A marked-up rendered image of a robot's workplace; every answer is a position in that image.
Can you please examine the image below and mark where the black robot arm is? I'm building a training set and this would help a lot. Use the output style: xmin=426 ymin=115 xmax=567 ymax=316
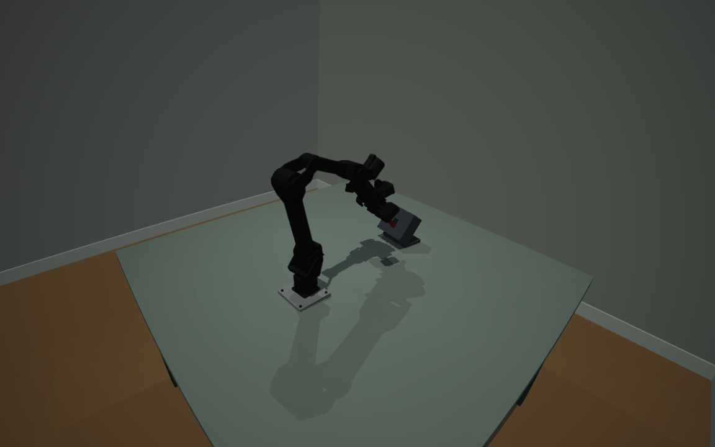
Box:
xmin=271 ymin=153 xmax=395 ymax=299

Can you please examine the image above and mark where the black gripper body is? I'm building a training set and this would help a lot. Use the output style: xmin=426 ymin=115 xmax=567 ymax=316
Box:
xmin=356 ymin=186 xmax=400 ymax=223

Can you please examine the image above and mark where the dark grey sloped panel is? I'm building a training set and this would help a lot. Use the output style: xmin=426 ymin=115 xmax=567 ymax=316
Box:
xmin=377 ymin=207 xmax=421 ymax=248

